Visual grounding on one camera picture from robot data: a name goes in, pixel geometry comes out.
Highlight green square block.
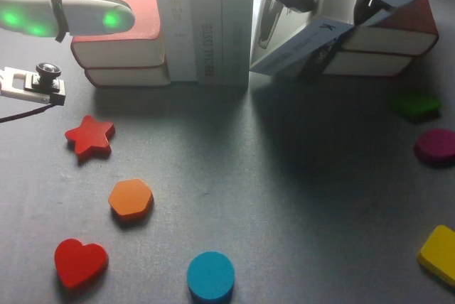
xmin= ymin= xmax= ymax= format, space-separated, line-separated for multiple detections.
xmin=390 ymin=92 xmax=443 ymax=120

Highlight red hardcover book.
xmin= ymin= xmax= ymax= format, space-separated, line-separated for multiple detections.
xmin=70 ymin=0 xmax=168 ymax=70
xmin=339 ymin=0 xmax=440 ymax=57
xmin=321 ymin=49 xmax=416 ymax=77
xmin=84 ymin=64 xmax=171 ymax=87

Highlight grey book with spine text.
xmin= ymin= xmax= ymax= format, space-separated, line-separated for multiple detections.
xmin=186 ymin=0 xmax=224 ymax=85

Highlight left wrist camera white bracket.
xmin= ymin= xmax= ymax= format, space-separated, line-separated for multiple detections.
xmin=0 ymin=62 xmax=68 ymax=108

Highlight black left camera cable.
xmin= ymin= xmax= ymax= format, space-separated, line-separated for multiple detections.
xmin=0 ymin=103 xmax=58 ymax=124

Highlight magenta round block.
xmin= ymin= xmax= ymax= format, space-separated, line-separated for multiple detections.
xmin=414 ymin=129 xmax=455 ymax=165

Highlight blue round block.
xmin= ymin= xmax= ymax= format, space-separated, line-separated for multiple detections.
xmin=186 ymin=250 xmax=236 ymax=303

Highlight red heart block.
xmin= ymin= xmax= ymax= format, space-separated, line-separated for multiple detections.
xmin=54 ymin=238 xmax=109 ymax=290

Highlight plain grey book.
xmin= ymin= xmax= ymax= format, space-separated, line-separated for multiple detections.
xmin=219 ymin=0 xmax=257 ymax=87

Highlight white FASHIONINDIA book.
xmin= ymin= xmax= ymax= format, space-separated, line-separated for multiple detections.
xmin=250 ymin=0 xmax=362 ymax=76

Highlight red star block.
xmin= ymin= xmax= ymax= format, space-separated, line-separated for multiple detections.
xmin=64 ymin=114 xmax=117 ymax=163

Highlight white book faint gold text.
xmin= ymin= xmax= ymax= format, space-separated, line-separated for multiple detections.
xmin=153 ymin=0 xmax=199 ymax=83

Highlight yellow square block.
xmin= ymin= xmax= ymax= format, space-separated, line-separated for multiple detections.
xmin=416 ymin=224 xmax=455 ymax=287

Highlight orange hexagon block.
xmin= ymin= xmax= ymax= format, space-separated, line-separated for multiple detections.
xmin=108 ymin=178 xmax=154 ymax=223

